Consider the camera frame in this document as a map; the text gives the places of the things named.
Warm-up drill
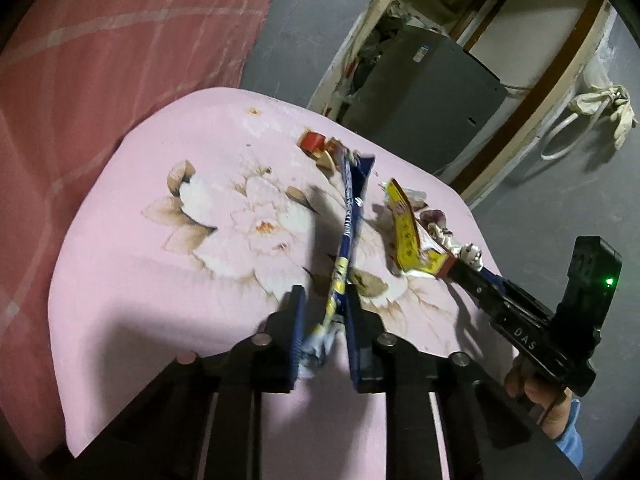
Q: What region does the person's right forearm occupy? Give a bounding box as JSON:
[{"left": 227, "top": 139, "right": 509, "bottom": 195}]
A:
[{"left": 554, "top": 399, "right": 584, "bottom": 472}]

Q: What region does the white hose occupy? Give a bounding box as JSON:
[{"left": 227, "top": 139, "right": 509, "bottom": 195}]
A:
[{"left": 540, "top": 107, "right": 601, "bottom": 162}]

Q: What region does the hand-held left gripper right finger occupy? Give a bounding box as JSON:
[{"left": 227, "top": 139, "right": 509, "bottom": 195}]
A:
[{"left": 345, "top": 285, "right": 583, "bottom": 480}]

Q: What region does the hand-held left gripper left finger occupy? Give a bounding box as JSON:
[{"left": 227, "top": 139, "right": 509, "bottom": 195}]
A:
[{"left": 62, "top": 285, "right": 307, "bottom": 480}]

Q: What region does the wooden door frame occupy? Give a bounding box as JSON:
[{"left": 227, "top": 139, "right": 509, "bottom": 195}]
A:
[{"left": 307, "top": 0, "right": 618, "bottom": 201}]

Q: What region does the person's right hand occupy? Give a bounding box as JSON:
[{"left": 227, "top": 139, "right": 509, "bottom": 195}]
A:
[{"left": 504, "top": 357, "right": 572, "bottom": 442}]

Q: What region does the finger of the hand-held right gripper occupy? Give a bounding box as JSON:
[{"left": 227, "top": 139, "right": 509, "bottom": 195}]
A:
[
  {"left": 477, "top": 265, "right": 521, "bottom": 290},
  {"left": 450, "top": 262, "right": 501, "bottom": 311}
]

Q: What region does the yellow snack wrapper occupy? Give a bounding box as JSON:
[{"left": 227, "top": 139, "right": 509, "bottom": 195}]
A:
[{"left": 382, "top": 177, "right": 456, "bottom": 281}]

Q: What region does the red and tan torn carton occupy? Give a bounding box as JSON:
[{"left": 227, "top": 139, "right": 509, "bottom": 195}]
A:
[{"left": 299, "top": 131, "right": 343, "bottom": 176}]

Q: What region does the blue snack wrapper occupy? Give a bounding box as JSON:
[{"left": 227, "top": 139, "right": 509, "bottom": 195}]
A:
[{"left": 297, "top": 142, "right": 376, "bottom": 378}]

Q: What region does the pink floral tablecloth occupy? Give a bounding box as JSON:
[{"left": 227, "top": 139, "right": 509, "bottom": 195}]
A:
[{"left": 47, "top": 87, "right": 518, "bottom": 480}]

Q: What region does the grey refrigerator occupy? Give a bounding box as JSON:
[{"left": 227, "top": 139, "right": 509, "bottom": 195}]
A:
[{"left": 342, "top": 27, "right": 508, "bottom": 178}]

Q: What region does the red plaid blanket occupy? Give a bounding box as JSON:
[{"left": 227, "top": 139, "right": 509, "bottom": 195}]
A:
[{"left": 0, "top": 0, "right": 293, "bottom": 456}]

